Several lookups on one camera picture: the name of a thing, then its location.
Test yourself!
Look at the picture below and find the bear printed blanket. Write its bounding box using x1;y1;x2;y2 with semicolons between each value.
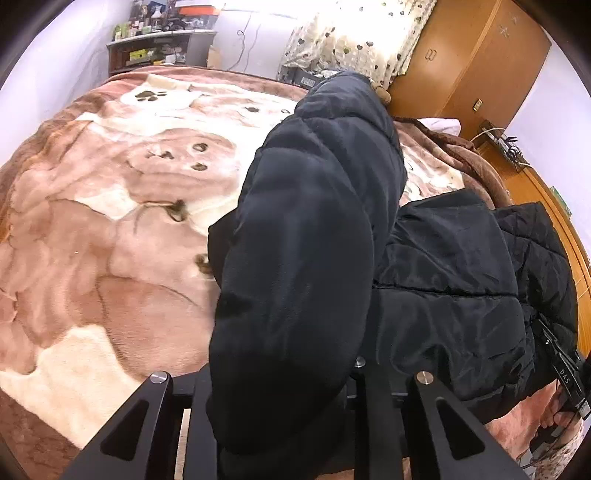
0;65;513;480

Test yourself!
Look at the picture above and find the green sticker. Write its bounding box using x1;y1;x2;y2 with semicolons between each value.
550;185;573;216

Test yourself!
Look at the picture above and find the dark storage box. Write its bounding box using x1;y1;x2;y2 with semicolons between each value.
277;65;334;89

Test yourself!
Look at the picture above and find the black puffer jacket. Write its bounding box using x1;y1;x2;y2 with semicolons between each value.
205;70;580;480

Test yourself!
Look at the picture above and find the heart print cloth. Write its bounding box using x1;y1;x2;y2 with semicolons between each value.
281;0;437;88

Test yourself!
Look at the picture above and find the person's right hand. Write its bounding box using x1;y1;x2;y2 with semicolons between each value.
539;394;583;435

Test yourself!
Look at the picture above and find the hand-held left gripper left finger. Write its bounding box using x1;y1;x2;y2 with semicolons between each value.
60;367;220;480

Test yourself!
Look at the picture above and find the brown plush toy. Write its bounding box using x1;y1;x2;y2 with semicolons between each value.
368;82;393;105

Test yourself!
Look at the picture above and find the wooden bed frame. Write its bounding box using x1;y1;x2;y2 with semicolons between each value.
475;138;591;278

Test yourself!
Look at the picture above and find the power strip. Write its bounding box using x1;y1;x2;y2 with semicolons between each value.
495;135;527;171

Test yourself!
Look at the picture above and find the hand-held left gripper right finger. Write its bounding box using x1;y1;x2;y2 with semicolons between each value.
353;356;532;480

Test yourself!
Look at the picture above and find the cluttered shelf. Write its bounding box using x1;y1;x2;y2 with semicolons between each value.
106;0;220;77

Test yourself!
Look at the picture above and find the wooden wardrobe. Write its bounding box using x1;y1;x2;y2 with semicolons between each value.
388;0;552;131

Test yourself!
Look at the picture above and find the white bed sheet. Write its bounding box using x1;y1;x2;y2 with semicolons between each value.
418;116;462;137

